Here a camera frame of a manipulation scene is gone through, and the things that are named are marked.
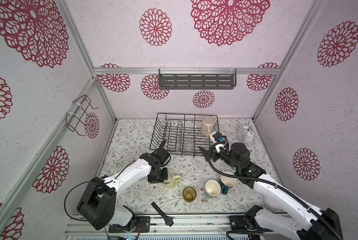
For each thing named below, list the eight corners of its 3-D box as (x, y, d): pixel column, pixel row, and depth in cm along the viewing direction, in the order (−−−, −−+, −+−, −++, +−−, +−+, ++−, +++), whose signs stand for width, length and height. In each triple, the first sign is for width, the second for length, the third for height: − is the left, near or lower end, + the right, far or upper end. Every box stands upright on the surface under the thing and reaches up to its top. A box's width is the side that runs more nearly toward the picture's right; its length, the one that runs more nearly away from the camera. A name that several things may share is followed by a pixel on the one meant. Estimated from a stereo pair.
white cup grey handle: (205, 201, 83) (208, 195, 75) (203, 186, 88) (206, 179, 80) (218, 201, 83) (222, 195, 75) (215, 186, 88) (219, 179, 80)
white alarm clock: (242, 147, 106) (248, 136, 96) (235, 137, 112) (241, 125, 102) (248, 146, 107) (255, 135, 97) (241, 135, 113) (248, 124, 103)
